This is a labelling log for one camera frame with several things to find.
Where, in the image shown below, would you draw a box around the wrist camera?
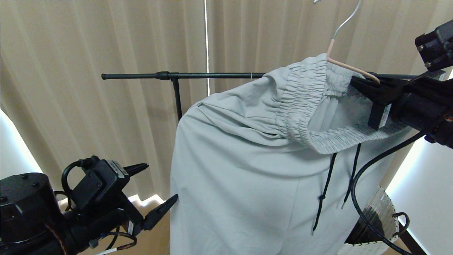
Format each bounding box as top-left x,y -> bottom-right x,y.
71,159 -> 130,213
415,19 -> 453,72

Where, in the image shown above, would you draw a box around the black clothes rack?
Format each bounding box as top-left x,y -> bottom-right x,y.
102,71 -> 446,123

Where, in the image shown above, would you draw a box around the pale grey shorts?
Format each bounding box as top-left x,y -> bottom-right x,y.
169,53 -> 413,255

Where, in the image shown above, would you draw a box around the pink clothes hanger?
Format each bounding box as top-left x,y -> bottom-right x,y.
313,0 -> 381,85

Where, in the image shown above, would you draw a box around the white laundry basket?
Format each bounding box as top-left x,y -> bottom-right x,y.
336,186 -> 411,255

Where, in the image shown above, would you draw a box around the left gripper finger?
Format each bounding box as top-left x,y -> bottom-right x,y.
123,163 -> 149,177
142,194 -> 179,231

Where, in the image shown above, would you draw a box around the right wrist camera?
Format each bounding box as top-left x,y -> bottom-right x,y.
415,19 -> 453,72

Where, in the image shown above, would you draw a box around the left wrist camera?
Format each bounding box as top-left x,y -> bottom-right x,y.
71,159 -> 130,213

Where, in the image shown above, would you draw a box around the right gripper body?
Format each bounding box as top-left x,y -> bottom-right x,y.
367,76 -> 453,132

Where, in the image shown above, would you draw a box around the black cable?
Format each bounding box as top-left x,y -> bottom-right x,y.
61,156 -> 101,202
351,122 -> 443,255

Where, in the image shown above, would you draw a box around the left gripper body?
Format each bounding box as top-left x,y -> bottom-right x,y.
64,207 -> 145,254

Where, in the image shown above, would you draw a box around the beige curtain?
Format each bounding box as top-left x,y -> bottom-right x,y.
0,0 -> 453,202

